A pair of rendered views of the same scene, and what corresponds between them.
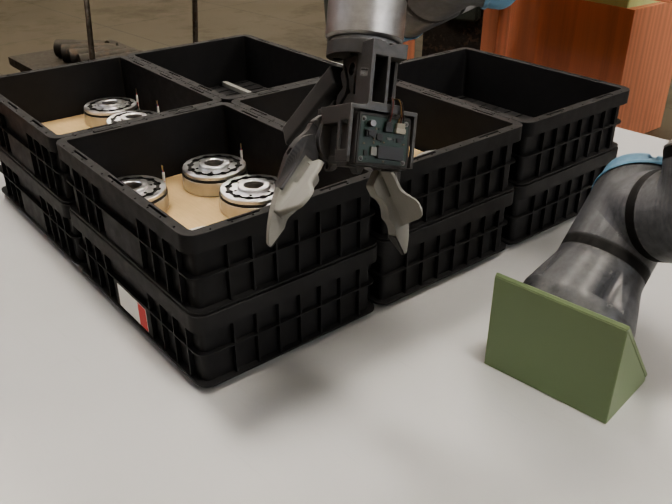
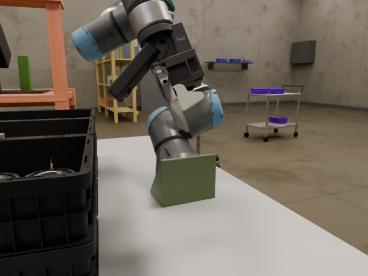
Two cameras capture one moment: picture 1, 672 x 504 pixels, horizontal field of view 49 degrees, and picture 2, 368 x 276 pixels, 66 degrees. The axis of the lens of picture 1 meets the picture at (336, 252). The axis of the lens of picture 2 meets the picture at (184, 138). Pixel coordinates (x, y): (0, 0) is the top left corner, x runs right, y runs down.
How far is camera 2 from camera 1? 0.69 m
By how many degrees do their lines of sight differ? 65
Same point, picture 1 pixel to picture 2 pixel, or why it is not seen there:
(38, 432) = not seen: outside the picture
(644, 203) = not seen: hidden behind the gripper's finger
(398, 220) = not seen: hidden behind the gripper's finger
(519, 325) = (176, 178)
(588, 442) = (222, 202)
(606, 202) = (167, 124)
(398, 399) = (167, 234)
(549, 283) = (179, 155)
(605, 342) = (210, 164)
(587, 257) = (179, 142)
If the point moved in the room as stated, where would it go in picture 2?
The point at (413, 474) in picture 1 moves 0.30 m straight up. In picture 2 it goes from (219, 244) to (223, 109)
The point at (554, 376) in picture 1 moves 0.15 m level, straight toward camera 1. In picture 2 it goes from (194, 191) to (237, 206)
